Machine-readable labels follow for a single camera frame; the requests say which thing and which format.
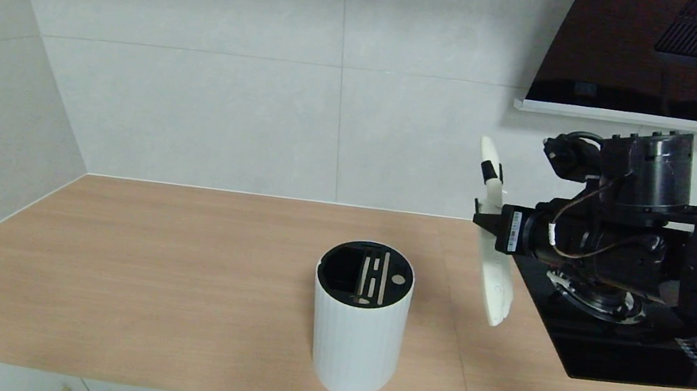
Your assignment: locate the white ribbed utensil holder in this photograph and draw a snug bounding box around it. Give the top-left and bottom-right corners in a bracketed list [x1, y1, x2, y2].
[299, 233, 421, 391]

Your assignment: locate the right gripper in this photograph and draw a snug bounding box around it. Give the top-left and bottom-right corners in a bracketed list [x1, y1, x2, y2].
[467, 190, 602, 272]

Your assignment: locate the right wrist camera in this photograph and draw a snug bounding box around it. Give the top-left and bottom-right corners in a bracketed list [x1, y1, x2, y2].
[538, 127, 606, 186]

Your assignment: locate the wooden counter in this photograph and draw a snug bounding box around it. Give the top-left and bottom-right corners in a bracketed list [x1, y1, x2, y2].
[0, 154, 697, 391]

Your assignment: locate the black range hood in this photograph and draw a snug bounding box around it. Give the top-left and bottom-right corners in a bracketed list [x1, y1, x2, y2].
[513, 0, 697, 136]

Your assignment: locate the black gas hob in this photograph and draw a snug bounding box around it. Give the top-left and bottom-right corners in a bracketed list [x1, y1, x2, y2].
[497, 251, 697, 391]

